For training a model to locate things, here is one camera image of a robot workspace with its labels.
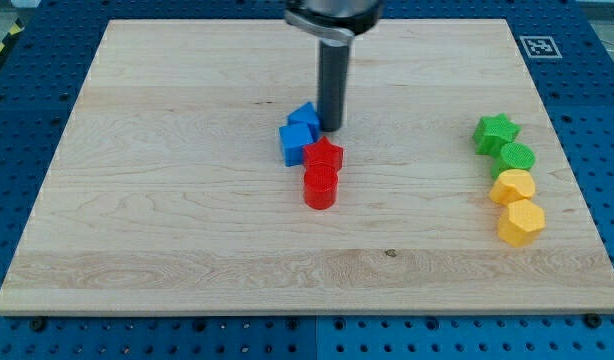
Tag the red star block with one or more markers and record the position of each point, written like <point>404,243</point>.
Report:
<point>323,152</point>

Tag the red cylinder block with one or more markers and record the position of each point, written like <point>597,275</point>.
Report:
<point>320,187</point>

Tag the green star block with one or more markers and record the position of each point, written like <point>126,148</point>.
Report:
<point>493,132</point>

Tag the blue cube block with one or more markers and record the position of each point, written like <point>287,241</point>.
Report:
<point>293,138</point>

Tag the blue triangular block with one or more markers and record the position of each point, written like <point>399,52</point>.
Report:
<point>306,114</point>

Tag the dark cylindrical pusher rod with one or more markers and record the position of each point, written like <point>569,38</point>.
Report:
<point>332,77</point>

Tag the white fiducial marker tag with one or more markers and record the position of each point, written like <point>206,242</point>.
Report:
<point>540,47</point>

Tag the wooden board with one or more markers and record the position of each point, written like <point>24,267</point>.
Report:
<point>168,194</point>

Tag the yellow heart block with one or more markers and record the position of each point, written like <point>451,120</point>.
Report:
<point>512,185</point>

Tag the yellow hexagon block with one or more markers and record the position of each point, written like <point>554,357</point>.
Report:
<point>520,223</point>

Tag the green cylinder block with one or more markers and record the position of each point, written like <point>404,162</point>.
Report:
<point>512,156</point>

